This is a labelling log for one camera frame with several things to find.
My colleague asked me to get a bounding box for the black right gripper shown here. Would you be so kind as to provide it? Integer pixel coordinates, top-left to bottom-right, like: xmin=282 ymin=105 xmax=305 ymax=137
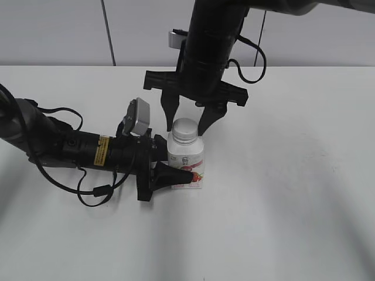
xmin=143 ymin=41 xmax=248 ymax=136

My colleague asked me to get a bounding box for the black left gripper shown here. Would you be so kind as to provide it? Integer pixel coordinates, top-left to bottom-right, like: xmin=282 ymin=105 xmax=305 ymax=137
xmin=107 ymin=128 xmax=193 ymax=202

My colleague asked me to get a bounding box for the white plastic bottle cap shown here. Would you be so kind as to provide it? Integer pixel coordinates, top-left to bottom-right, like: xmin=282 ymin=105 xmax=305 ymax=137
xmin=172 ymin=118 xmax=198 ymax=144

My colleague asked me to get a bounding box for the white strawberry yogurt drink bottle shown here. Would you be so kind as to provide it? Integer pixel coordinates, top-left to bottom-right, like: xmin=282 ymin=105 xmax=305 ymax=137
xmin=167 ymin=133 xmax=204 ymax=189

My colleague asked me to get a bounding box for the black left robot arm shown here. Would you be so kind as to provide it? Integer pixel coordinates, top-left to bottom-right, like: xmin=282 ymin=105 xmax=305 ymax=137
xmin=1 ymin=86 xmax=193 ymax=204

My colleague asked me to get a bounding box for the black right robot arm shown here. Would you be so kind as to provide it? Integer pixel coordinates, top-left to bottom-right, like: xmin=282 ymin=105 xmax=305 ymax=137
xmin=144 ymin=1 xmax=320 ymax=136

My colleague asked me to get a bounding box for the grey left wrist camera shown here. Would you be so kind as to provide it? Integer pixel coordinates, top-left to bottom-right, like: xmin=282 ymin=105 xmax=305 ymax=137
xmin=121 ymin=97 xmax=151 ymax=136

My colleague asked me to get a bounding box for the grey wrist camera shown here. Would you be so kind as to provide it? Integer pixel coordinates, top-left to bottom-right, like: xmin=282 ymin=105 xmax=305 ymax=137
xmin=168 ymin=29 xmax=188 ymax=49
xmin=121 ymin=97 xmax=151 ymax=136

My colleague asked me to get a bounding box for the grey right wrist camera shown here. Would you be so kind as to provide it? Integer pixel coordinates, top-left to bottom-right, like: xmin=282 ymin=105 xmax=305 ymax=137
xmin=168 ymin=29 xmax=188 ymax=49

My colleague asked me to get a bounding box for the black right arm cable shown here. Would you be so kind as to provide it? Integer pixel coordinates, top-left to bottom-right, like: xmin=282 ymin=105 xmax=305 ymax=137
xmin=227 ymin=34 xmax=268 ymax=84

